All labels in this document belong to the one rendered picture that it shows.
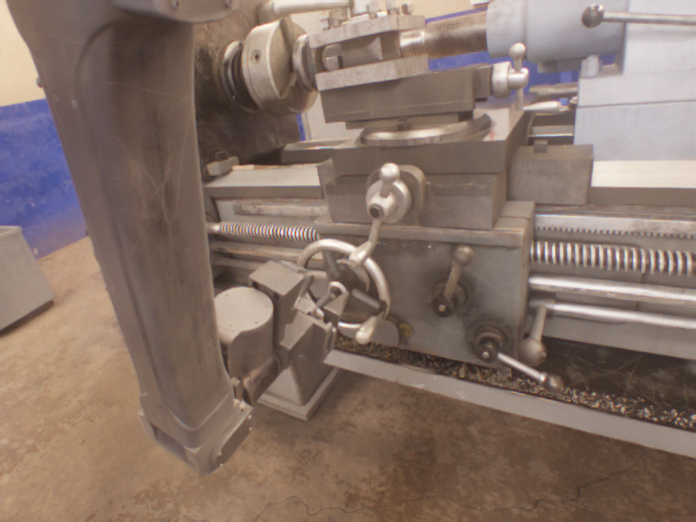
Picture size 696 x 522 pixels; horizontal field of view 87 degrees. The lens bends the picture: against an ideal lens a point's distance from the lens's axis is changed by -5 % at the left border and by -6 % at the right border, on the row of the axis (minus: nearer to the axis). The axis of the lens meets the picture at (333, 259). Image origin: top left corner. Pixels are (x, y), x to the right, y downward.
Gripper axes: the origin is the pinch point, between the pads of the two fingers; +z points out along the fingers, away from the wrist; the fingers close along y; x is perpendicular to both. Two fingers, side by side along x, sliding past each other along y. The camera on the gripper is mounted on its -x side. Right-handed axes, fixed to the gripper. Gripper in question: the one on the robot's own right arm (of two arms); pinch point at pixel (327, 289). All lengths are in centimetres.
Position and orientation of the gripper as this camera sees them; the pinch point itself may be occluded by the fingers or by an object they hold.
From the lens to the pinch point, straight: 53.6
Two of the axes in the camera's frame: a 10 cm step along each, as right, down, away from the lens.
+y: -8.6, -4.0, 3.3
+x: -1.4, 7.9, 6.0
